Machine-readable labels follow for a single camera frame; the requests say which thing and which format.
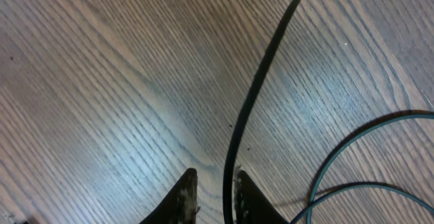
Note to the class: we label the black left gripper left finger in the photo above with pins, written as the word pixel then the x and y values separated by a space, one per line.
pixel 180 205

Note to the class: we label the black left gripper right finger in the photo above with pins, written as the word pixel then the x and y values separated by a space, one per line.
pixel 251 205

